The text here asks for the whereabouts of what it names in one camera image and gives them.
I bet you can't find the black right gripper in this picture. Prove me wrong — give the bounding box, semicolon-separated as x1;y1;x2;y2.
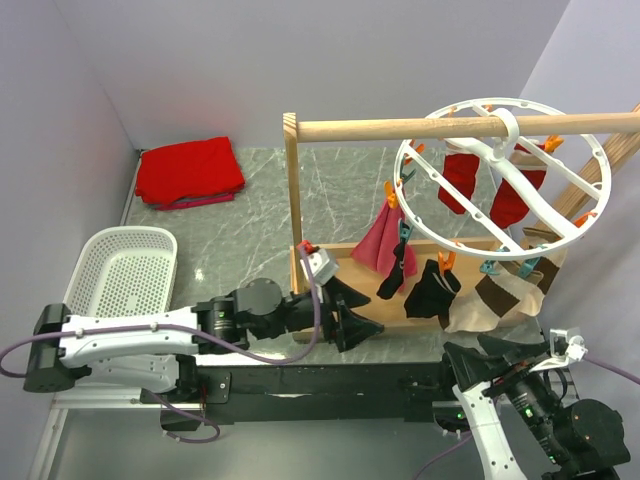
443;328;574;457

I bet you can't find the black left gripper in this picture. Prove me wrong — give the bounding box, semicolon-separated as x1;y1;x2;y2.
254;275;386;352

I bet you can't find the cream brown striped sock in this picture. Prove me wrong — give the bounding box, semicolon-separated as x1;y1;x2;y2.
440;261;549;333

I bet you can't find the black striped sock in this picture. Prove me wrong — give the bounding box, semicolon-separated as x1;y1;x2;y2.
404;259;461;330

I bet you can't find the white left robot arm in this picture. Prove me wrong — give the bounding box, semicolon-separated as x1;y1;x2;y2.
23;278;384;402

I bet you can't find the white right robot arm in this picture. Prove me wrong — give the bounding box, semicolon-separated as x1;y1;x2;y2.
438;329;631;479

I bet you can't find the white round clip hanger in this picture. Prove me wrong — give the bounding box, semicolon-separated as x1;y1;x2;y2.
388;98;619;260

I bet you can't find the pink hanging cloth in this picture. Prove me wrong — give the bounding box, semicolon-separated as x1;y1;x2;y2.
350;201;405;276

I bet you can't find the teal clip front left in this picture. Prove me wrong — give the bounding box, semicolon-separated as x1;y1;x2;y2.
398;219;414;245

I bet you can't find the orange clip front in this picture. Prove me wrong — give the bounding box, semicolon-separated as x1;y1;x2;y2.
437;251;456;275

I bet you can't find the orange clip holding pink cloth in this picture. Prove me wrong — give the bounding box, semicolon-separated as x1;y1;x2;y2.
384;181;399;209

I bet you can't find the teal clip left rim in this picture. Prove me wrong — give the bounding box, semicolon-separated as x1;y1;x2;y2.
399;170;416;184

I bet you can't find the right red sock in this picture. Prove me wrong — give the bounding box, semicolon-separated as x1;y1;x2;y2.
489;142;549;231

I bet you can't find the red sock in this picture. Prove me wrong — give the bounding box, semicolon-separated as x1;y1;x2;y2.
438;143;480;215
489;142;549;231

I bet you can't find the orange clip right rim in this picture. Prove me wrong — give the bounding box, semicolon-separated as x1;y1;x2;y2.
574;211;597;228

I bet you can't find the orange clip back left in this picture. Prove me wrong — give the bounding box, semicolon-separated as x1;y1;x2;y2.
403;139;425;165

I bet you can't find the left red sock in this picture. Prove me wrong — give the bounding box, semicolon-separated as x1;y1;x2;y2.
438;143;480;215

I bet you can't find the folded red cloth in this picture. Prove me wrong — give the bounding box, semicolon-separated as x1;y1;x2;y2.
135;136;246;210

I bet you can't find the orange clip back right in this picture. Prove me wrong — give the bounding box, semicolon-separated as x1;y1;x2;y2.
543;135;564;154

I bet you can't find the white perforated plastic basket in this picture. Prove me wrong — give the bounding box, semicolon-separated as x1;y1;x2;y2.
64;226;178;318

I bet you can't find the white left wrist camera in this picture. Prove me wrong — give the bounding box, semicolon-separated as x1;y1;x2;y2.
298;240;339;286

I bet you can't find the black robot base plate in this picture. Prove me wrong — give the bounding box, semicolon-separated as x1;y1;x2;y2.
164;360;455;425

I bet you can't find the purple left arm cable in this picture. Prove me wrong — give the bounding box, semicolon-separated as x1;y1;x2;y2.
0;259;326;445

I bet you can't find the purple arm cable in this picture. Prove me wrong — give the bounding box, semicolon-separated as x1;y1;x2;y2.
0;259;326;445
413;354;640;480

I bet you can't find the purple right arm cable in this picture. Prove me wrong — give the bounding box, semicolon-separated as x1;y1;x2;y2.
413;354;640;480

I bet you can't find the aluminium frame rail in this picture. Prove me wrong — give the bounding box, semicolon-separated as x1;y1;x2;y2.
29;389;166;480

